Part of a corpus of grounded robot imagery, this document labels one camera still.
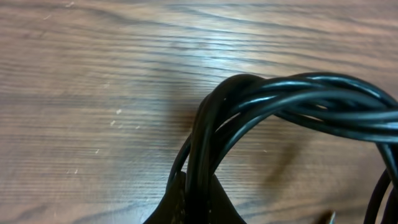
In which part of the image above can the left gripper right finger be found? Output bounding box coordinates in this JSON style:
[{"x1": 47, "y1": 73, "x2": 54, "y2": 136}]
[{"x1": 208, "y1": 175, "x2": 246, "y2": 224}]

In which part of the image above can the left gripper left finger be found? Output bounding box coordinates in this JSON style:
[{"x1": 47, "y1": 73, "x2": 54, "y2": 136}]
[{"x1": 144, "y1": 172, "x2": 186, "y2": 224}]

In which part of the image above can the black usb cable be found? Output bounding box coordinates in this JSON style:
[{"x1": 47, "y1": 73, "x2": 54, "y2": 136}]
[{"x1": 166, "y1": 72, "x2": 398, "y2": 224}]

